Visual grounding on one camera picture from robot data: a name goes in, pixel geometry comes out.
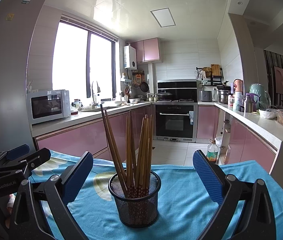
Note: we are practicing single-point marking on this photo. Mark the pink thermos jug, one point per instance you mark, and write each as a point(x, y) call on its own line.
point(238, 86)

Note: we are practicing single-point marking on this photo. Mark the purple thermos bottle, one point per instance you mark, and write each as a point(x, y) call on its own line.
point(248, 103)

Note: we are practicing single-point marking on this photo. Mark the ceiling light panel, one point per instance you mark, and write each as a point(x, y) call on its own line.
point(162, 17)

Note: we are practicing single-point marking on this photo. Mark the wooden cutting board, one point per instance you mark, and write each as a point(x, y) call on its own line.
point(215, 70)

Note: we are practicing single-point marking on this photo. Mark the hanging black frying pan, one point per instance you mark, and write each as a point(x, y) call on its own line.
point(144, 87)

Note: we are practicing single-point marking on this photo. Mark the green kitchen appliance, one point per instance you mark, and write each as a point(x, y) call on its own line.
point(257, 91)

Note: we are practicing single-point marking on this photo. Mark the bundle of wooden chopsticks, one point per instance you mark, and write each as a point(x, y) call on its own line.
point(129, 160)

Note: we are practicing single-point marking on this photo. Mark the white wall water heater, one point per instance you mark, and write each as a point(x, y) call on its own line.
point(130, 57)

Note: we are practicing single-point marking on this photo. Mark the steel basin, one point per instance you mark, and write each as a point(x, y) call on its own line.
point(134, 100)

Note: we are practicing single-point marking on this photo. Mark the white microwave oven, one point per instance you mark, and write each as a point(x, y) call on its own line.
point(45, 106)

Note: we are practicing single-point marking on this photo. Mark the black built-in oven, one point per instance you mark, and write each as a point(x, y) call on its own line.
point(174, 125)

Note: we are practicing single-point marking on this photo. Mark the black mesh utensil holder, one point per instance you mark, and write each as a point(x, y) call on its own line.
point(136, 212)

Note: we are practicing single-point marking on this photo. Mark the white bowl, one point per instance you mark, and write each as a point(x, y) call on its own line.
point(267, 113)

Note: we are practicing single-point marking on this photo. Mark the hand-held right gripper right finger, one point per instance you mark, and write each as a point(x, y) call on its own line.
point(207, 177)

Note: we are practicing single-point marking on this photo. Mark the black wok with lid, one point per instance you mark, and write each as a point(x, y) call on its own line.
point(164, 95)

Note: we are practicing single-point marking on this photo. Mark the black range hood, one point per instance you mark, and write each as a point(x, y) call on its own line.
point(179, 90)

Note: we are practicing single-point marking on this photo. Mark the steel kitchen faucet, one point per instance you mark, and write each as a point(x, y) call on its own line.
point(93, 92)

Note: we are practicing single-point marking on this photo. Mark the white bucket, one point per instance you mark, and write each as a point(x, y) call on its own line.
point(219, 142)

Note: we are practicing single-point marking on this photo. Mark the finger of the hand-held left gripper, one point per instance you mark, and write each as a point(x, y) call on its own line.
point(39, 157)
point(17, 152)

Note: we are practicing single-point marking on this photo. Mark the framed wall picture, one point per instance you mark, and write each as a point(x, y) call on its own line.
point(280, 80)

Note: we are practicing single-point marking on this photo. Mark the pink wall cabinet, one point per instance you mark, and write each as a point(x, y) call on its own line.
point(149, 50)

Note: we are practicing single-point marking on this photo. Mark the cooking oil bottle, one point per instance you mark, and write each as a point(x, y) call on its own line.
point(212, 153)

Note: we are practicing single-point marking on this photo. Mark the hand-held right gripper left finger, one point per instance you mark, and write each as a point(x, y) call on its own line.
point(77, 177)

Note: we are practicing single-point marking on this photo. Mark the black wall rack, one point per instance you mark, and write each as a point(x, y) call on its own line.
point(216, 81)

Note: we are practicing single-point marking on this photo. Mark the steel steamer pot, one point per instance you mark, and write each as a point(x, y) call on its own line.
point(223, 97)

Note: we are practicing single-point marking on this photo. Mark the person's left hand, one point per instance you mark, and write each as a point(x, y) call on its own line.
point(10, 201)

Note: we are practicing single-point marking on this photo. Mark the silver rice cooker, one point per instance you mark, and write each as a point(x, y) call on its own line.
point(205, 96)

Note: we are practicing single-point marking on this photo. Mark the grey refrigerator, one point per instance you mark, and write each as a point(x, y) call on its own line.
point(4, 80)

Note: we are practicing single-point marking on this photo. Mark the pink base cabinets long run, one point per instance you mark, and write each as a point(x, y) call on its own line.
point(76, 140)

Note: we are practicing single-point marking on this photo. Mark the pink base cabinets corner run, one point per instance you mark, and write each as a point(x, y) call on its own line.
point(249, 145)

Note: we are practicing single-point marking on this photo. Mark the blue printed tablecloth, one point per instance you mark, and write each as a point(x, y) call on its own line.
point(181, 205)

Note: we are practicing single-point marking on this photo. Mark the kitchen window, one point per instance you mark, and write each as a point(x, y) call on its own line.
point(69, 62)

